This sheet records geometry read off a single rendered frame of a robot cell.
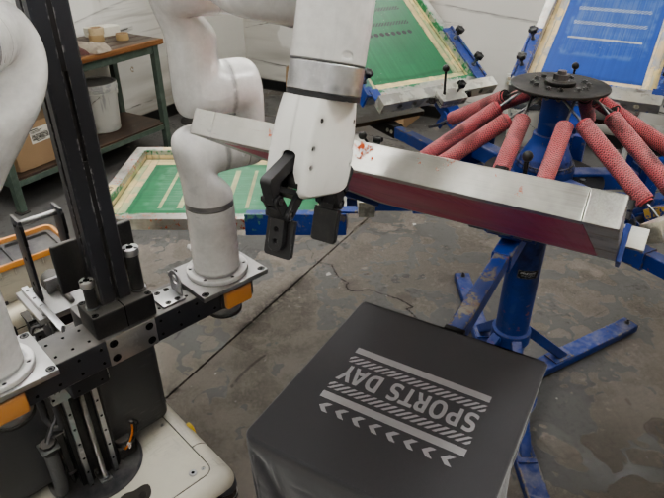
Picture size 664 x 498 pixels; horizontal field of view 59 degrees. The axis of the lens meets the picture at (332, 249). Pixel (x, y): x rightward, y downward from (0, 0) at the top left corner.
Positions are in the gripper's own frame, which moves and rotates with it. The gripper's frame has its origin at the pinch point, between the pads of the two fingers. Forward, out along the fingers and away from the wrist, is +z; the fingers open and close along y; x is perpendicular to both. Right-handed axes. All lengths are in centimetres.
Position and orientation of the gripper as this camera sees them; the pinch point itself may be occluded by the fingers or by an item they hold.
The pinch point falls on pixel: (302, 239)
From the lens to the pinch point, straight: 62.9
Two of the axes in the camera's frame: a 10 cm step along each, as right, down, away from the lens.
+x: 8.7, 2.6, -4.3
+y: -4.8, 1.8, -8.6
